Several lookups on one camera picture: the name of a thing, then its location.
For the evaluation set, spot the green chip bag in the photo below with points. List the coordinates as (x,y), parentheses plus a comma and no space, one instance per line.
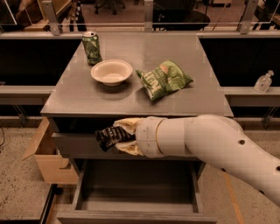
(163,80)

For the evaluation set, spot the closed top drawer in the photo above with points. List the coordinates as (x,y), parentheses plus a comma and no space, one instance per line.
(77,145)

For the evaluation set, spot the white paper bowl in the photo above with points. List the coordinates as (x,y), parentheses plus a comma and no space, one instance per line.
(111,72)

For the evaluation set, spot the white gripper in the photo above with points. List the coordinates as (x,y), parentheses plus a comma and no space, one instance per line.
(146,136)

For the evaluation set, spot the black rxbar chocolate bar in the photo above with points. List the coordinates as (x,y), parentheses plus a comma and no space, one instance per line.
(110,136)

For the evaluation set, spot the grey drawer cabinet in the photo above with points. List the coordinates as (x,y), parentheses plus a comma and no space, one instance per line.
(78,104)

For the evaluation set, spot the metal railing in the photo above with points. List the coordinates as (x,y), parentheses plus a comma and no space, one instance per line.
(76,16)

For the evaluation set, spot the black office chair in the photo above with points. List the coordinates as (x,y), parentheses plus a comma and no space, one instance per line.
(178,15)

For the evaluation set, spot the clear sanitizer bottle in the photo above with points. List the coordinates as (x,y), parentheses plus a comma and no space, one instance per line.
(263,83)

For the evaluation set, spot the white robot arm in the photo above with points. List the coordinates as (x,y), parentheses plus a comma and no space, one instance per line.
(216,140)

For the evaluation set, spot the green soda can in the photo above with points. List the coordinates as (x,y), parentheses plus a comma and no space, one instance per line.
(90,40)

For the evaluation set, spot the cardboard box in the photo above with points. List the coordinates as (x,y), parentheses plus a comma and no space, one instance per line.
(54,168)

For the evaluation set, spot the open middle drawer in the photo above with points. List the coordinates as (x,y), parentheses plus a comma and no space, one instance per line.
(136,192)

